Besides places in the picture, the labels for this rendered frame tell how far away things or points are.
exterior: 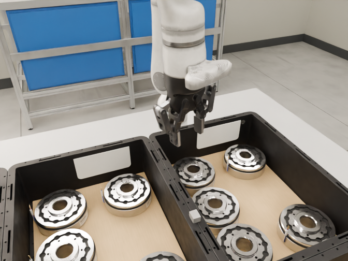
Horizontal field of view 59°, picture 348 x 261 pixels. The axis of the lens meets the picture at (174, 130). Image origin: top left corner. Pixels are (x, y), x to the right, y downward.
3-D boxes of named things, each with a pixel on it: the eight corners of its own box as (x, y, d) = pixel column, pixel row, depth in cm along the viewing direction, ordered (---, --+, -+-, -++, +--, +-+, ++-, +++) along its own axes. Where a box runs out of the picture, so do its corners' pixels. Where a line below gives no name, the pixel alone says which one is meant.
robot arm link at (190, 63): (193, 93, 46) (192, 54, 43) (151, 70, 54) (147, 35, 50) (234, 73, 51) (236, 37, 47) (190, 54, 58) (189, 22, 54)
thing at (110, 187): (101, 180, 70) (101, 178, 70) (144, 171, 73) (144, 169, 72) (106, 213, 62) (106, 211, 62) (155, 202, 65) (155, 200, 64)
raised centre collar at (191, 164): (179, 167, 73) (179, 164, 73) (198, 161, 75) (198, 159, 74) (188, 179, 70) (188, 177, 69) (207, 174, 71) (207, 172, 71)
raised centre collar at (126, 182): (114, 184, 68) (114, 182, 68) (136, 179, 70) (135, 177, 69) (117, 200, 65) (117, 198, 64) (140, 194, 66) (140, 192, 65)
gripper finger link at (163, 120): (156, 102, 55) (167, 124, 59) (148, 109, 54) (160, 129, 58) (165, 108, 53) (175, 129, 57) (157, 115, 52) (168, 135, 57)
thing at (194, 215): (188, 216, 52) (188, 211, 52) (196, 213, 53) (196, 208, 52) (193, 223, 51) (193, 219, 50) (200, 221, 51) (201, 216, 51)
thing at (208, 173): (165, 164, 75) (165, 162, 74) (202, 154, 78) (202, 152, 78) (182, 192, 67) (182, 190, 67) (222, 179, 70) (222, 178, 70)
